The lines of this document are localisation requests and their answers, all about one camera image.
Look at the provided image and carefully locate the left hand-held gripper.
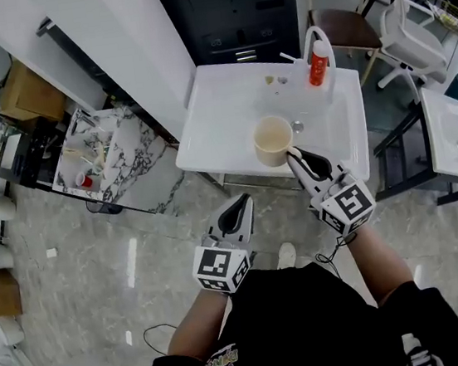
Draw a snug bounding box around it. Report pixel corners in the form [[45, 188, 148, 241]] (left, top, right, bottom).
[[182, 192, 266, 300]]

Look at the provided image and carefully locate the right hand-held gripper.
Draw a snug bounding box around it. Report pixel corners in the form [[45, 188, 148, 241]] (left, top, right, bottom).
[[285, 137, 381, 243]]

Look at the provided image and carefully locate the beige cup item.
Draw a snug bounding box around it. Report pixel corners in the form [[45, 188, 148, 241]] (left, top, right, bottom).
[[250, 111, 304, 170]]

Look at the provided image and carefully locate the person's right forearm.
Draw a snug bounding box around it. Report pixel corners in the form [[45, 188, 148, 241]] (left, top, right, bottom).
[[340, 219, 420, 312]]

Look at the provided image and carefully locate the person's left forearm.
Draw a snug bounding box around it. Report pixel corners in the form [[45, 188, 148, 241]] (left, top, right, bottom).
[[159, 289, 241, 366]]

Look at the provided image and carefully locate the person's white shoe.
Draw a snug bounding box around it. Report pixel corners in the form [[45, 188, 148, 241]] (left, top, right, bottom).
[[273, 241, 300, 271]]

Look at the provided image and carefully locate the black metal basin stand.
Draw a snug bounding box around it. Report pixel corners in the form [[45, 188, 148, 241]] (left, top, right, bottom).
[[363, 95, 458, 216]]

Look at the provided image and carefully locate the orange bottle white cap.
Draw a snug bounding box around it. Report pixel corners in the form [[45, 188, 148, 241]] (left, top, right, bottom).
[[304, 38, 334, 89]]

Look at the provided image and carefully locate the marble pattern table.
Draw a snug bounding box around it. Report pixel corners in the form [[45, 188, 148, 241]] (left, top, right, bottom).
[[41, 95, 194, 229]]

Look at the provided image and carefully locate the white curved faucet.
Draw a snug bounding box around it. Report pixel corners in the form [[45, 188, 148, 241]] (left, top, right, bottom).
[[276, 23, 342, 107]]

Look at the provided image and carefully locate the person's black printed shirt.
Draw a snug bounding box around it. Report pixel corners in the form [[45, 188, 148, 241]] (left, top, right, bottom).
[[121, 242, 458, 366]]

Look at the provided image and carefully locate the wooden chair brown seat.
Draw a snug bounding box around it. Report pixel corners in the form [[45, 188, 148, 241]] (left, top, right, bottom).
[[304, 0, 396, 92]]

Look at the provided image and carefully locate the white washbasin black faucet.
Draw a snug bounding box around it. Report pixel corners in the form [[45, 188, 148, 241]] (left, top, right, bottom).
[[417, 81, 458, 197]]

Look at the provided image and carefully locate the red cup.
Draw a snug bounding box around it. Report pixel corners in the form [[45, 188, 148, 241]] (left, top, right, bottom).
[[74, 169, 98, 193]]

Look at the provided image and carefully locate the white office chair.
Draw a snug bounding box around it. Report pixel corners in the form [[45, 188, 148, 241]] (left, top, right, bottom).
[[364, 0, 452, 95]]

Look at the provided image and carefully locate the black cabinet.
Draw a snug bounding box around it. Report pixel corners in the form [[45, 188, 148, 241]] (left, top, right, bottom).
[[150, 0, 305, 79]]

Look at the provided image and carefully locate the black low shelf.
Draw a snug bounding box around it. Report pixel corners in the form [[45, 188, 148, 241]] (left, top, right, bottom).
[[0, 110, 86, 199]]

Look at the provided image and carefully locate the large cardboard box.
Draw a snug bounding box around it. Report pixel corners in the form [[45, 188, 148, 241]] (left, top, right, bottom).
[[0, 56, 71, 130]]

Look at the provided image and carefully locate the black gripper lanyard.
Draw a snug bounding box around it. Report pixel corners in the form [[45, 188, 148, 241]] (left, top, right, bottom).
[[312, 232, 364, 283]]

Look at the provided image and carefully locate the black floor cable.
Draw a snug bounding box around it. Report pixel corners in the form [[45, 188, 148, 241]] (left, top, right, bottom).
[[141, 320, 184, 360]]

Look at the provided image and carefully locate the wire basket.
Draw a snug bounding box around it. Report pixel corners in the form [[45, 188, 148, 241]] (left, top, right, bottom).
[[432, 0, 458, 41]]

